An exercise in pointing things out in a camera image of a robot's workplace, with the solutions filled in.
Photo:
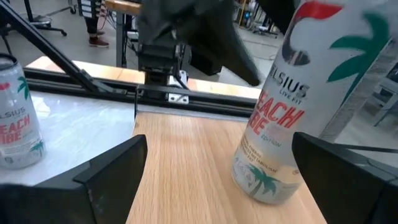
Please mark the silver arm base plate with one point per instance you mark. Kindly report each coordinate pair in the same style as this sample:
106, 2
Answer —
178, 98

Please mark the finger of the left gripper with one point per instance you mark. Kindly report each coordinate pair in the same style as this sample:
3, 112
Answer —
230, 49
278, 12

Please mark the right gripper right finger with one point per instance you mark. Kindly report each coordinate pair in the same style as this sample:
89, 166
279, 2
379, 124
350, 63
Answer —
342, 193

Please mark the office chair base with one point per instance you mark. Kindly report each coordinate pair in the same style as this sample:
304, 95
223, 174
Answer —
40, 21

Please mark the wooden shelf with black legs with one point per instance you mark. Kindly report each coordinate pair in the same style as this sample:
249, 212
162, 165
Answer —
192, 161

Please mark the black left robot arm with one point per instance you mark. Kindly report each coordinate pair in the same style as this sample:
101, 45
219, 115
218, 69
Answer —
158, 57

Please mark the white Celsius energy drink can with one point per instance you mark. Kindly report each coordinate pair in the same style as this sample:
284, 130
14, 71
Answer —
289, 124
18, 124

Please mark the wooden desk with metal leg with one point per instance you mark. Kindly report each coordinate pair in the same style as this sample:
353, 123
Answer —
121, 6

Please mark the person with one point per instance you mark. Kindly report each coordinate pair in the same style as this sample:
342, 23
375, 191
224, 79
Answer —
93, 26

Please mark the black aluminium table frame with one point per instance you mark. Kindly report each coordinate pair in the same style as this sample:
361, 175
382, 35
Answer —
46, 46

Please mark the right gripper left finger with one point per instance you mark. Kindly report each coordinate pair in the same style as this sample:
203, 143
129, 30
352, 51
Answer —
102, 193

